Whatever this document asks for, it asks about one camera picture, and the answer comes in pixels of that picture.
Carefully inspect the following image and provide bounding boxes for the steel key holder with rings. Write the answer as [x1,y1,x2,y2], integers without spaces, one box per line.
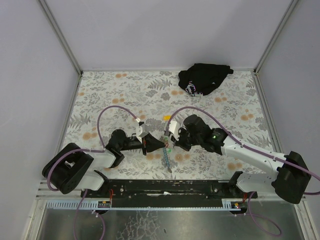
[160,136,172,173]

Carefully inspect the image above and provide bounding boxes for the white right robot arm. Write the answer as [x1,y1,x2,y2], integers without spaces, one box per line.
[165,114,311,204]

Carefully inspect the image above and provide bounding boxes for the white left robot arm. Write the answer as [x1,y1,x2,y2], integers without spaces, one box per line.
[42,129,166,195]

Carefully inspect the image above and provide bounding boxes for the floral patterned table mat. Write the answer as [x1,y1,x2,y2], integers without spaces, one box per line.
[63,70,274,180]

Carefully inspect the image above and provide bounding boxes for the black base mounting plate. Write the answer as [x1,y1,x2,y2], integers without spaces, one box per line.
[86,179,251,199]

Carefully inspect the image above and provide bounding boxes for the black cloth with logo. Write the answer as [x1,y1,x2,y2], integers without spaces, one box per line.
[178,63,234,97]

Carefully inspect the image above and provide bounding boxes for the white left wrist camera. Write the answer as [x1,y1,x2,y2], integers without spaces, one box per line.
[135,121,149,138]

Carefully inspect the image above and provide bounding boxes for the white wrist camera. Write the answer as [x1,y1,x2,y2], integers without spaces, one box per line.
[135,121,149,138]
[164,120,181,140]

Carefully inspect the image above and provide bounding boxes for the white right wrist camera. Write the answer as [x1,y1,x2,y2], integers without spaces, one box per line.
[164,120,181,140]

